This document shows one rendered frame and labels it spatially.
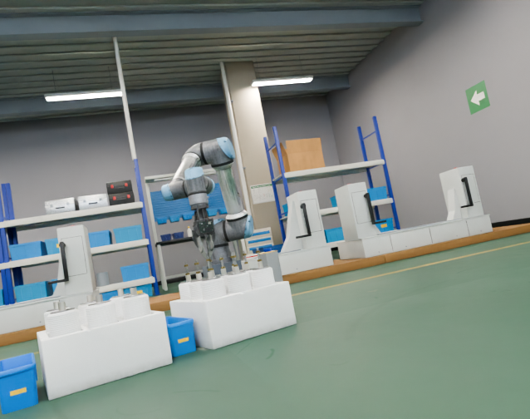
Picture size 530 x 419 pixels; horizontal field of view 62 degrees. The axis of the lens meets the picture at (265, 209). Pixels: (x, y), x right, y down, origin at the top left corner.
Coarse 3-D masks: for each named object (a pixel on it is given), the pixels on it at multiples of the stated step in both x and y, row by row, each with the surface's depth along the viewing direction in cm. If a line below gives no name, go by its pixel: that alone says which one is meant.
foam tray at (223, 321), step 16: (256, 288) 176; (272, 288) 180; (288, 288) 184; (176, 304) 189; (192, 304) 174; (208, 304) 164; (224, 304) 167; (240, 304) 171; (256, 304) 175; (272, 304) 179; (288, 304) 183; (208, 320) 163; (224, 320) 166; (240, 320) 170; (256, 320) 173; (272, 320) 177; (288, 320) 181; (208, 336) 164; (224, 336) 165; (240, 336) 169; (256, 336) 172
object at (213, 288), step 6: (204, 282) 171; (210, 282) 170; (216, 282) 171; (222, 282) 173; (204, 288) 171; (210, 288) 170; (216, 288) 170; (222, 288) 172; (204, 294) 171; (210, 294) 170; (216, 294) 170; (222, 294) 171
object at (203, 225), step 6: (204, 204) 172; (198, 210) 170; (204, 210) 174; (198, 216) 172; (204, 216) 173; (198, 222) 170; (204, 222) 171; (210, 222) 171; (198, 228) 173; (204, 228) 170; (210, 228) 171; (198, 234) 175
